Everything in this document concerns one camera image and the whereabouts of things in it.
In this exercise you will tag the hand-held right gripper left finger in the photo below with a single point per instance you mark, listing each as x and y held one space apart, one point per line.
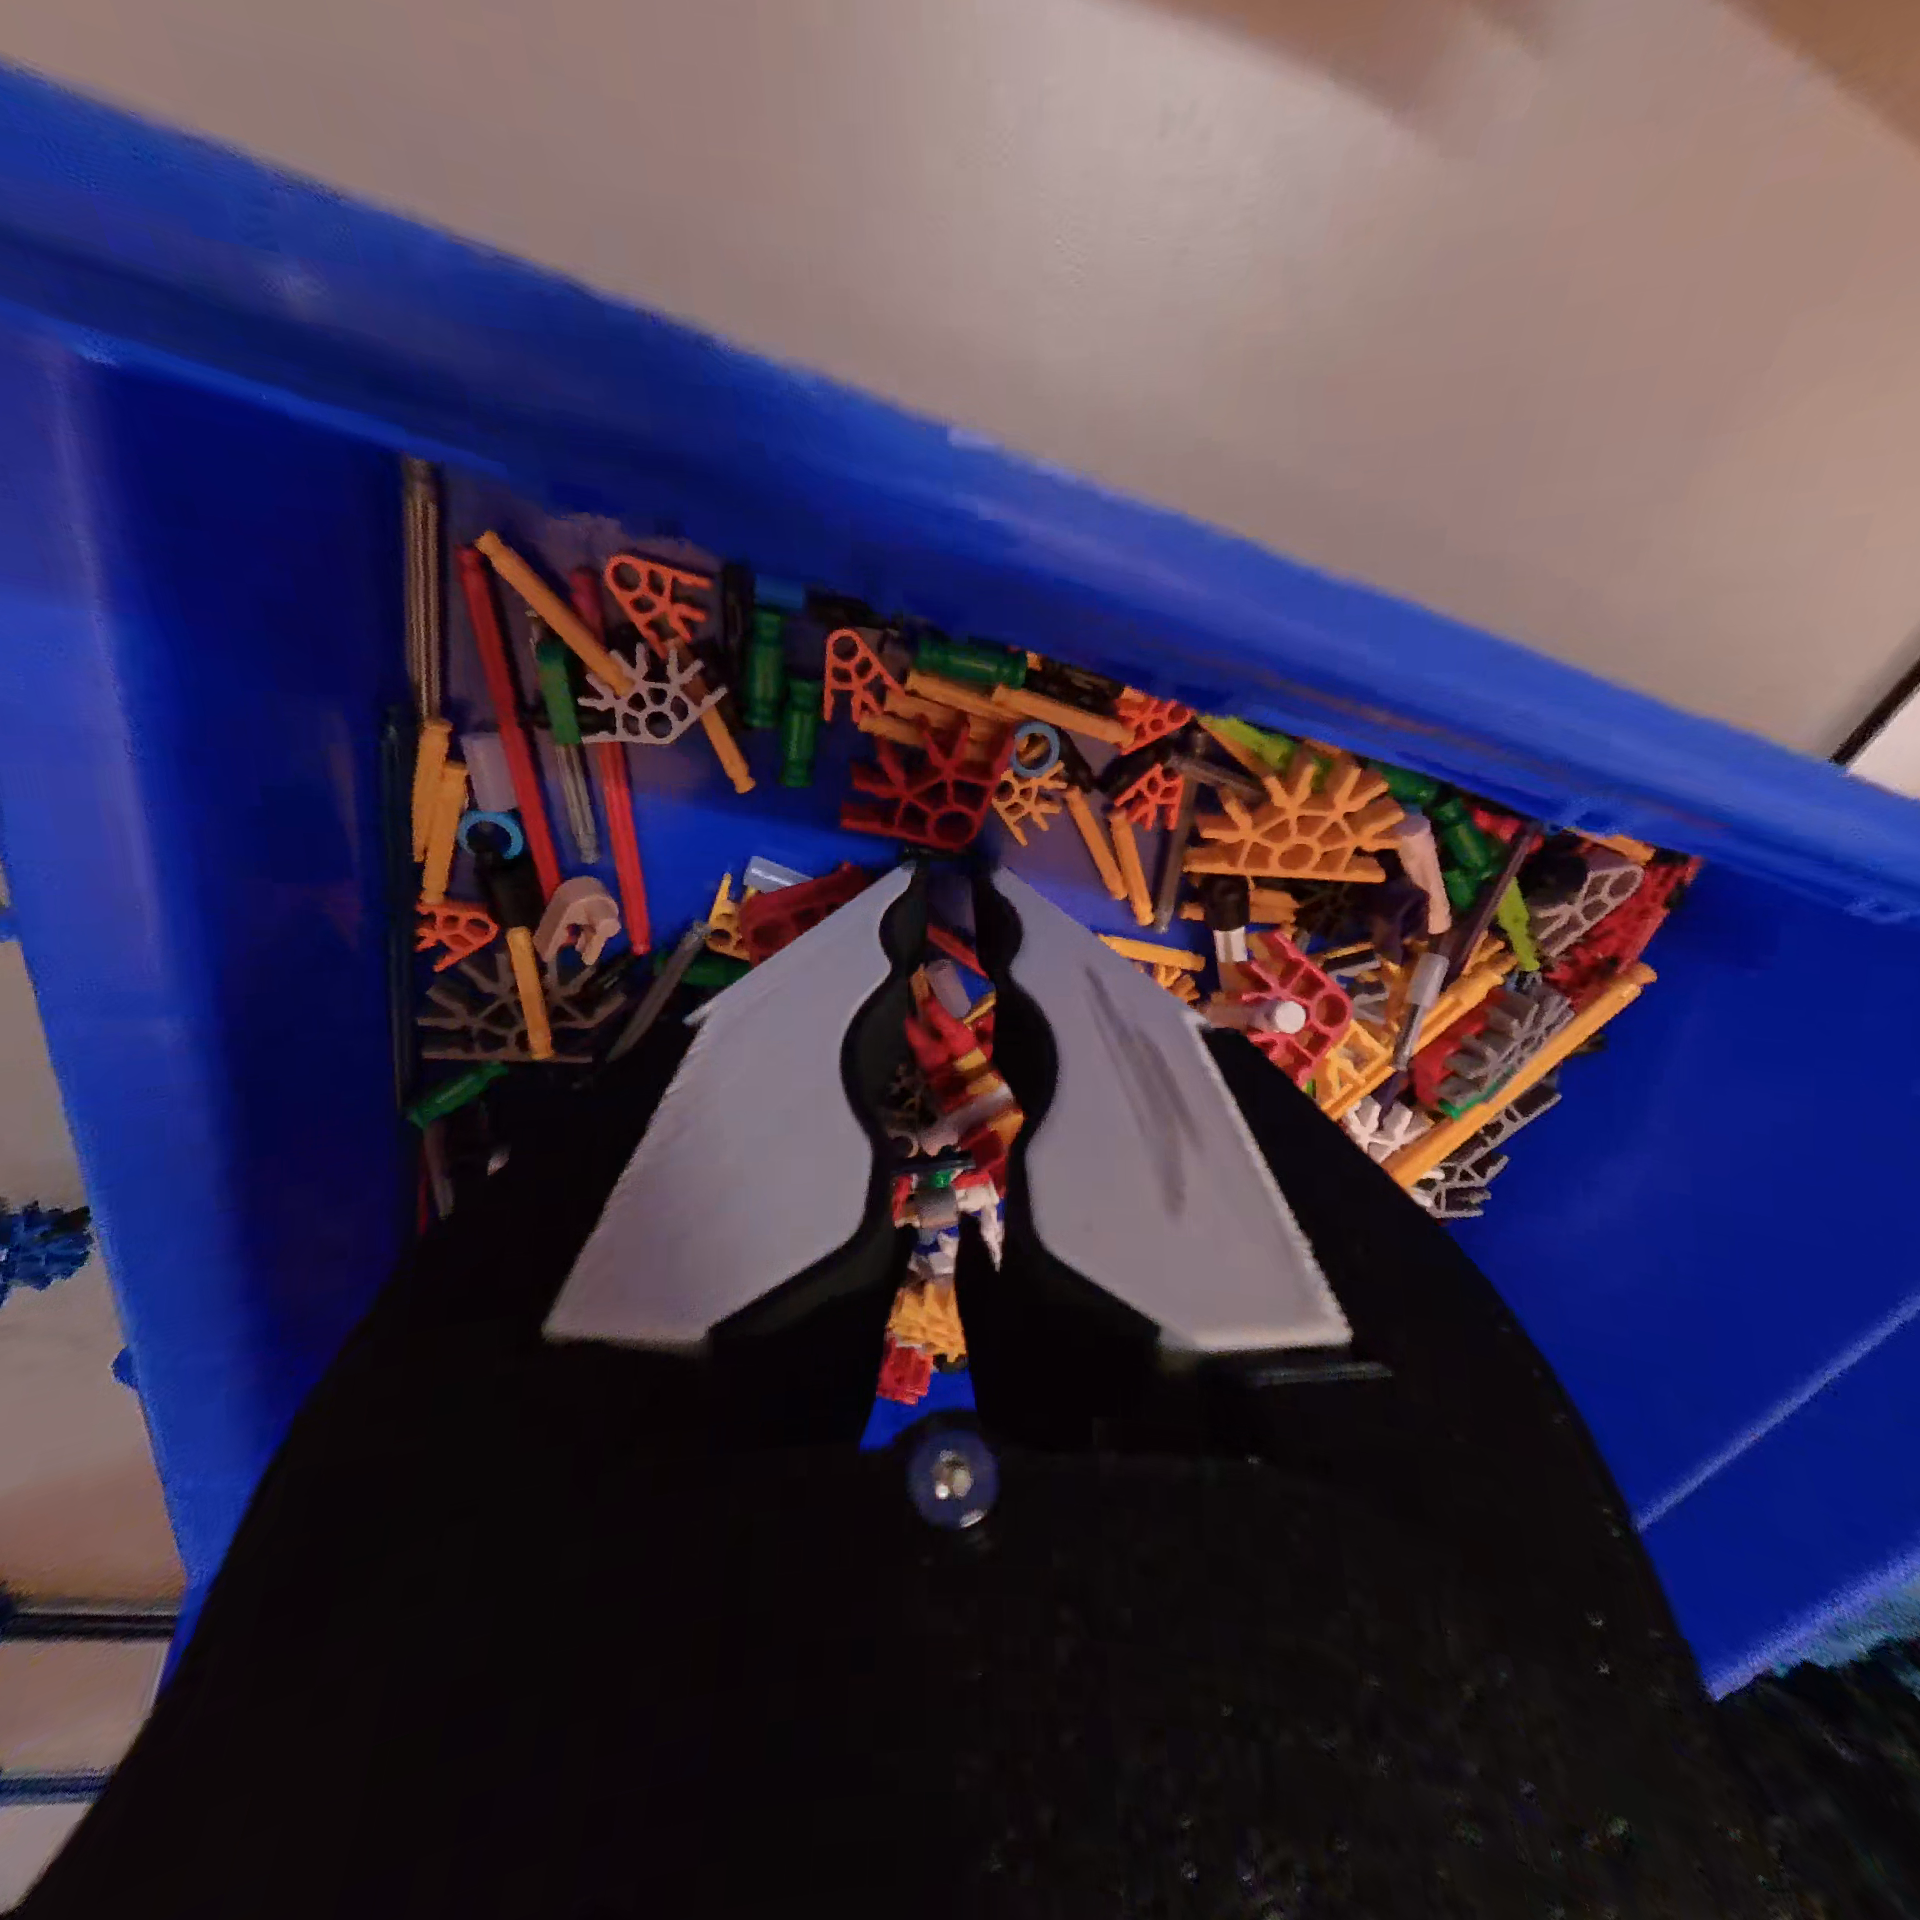
721 1171

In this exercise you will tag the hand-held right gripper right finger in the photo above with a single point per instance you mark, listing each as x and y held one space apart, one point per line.
1185 1184

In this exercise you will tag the pile of toy construction pieces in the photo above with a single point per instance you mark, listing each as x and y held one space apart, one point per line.
1289 840

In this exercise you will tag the blue plastic bin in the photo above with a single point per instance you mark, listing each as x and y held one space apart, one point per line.
224 750

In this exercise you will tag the toy vehicle model with wheels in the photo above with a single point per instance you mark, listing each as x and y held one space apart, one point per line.
36 1244

